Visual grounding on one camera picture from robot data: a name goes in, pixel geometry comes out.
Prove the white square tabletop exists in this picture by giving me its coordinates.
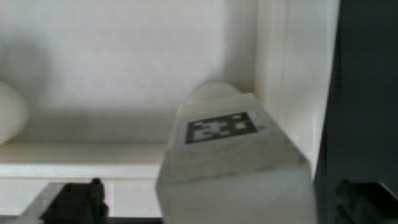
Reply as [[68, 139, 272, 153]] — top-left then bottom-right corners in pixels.
[[0, 0, 341, 157]]

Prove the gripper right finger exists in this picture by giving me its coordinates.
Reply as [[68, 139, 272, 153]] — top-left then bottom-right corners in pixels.
[[334, 180, 398, 224]]

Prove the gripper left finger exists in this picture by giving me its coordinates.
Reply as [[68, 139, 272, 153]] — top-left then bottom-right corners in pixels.
[[13, 178, 109, 224]]

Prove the white U-shaped fence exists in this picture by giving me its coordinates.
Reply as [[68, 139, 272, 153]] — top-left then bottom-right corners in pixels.
[[0, 163, 162, 218]]

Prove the white table leg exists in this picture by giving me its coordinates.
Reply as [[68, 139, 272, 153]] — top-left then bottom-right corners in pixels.
[[157, 82, 318, 224]]

